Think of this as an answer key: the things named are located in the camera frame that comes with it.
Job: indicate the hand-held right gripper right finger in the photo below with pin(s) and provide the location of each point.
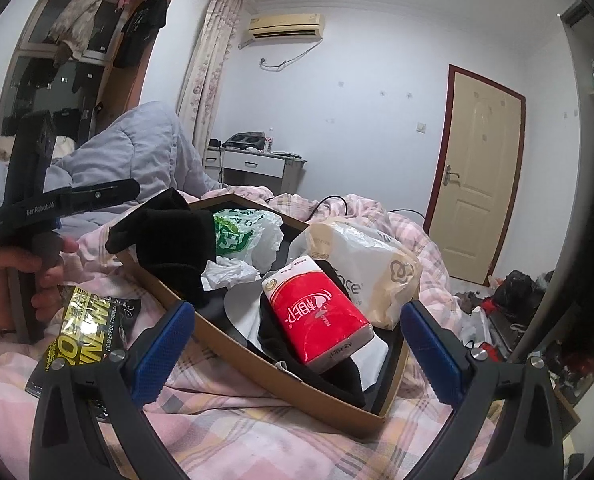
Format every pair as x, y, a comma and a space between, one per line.
434, 355

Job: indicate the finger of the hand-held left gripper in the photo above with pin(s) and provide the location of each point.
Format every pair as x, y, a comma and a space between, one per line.
107, 193

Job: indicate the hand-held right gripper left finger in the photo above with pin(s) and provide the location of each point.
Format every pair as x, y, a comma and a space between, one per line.
164, 345

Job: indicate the black knit hat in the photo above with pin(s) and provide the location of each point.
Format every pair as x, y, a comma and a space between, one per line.
172, 245

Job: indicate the yellow black wipes packet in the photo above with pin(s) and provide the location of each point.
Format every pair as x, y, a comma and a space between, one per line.
77, 320

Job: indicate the shallow cardboard box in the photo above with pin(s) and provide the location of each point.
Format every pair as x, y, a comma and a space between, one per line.
257, 365

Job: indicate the black sock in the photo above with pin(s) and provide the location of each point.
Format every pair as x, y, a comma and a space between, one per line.
344, 385

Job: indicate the red tissue pack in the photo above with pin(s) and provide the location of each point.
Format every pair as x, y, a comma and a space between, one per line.
317, 310

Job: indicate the cream fabric bundle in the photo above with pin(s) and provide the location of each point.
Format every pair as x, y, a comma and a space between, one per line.
64, 146

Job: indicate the grey blue quilt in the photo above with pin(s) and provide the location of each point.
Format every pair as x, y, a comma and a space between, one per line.
142, 150

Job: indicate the red bag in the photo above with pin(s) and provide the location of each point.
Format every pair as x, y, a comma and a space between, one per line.
492, 305

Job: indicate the glass door alcove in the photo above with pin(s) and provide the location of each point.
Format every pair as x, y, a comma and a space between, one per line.
32, 60

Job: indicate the black bag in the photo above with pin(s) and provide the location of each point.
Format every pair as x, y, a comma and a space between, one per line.
519, 285

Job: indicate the beige facial tissue pack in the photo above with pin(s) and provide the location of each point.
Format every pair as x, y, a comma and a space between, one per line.
367, 260

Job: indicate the white green plastic bag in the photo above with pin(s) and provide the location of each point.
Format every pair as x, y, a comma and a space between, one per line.
237, 235

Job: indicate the sliding door wardrobe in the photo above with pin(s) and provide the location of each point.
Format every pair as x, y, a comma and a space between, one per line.
552, 280

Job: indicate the black tabletop device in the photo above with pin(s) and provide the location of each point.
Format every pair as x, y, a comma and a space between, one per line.
247, 140

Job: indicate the white drawer bedside table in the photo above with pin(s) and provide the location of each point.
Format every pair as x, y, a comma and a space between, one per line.
254, 162

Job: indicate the pink plaid blanket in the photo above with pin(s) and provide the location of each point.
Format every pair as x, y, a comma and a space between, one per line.
277, 450

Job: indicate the floral curtain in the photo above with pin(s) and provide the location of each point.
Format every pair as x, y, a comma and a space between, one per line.
207, 70

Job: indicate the beige hanging jacket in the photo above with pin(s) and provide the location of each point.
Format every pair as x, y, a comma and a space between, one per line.
79, 15

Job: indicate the red label bottle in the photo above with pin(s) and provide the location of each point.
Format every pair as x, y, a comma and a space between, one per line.
269, 139

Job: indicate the black hanging t-shirt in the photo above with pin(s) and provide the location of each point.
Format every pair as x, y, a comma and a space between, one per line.
144, 25

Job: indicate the cream panel door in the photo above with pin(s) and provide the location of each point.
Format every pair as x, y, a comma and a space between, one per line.
477, 170

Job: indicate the wall air conditioner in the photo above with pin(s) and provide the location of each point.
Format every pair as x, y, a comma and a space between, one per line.
284, 27

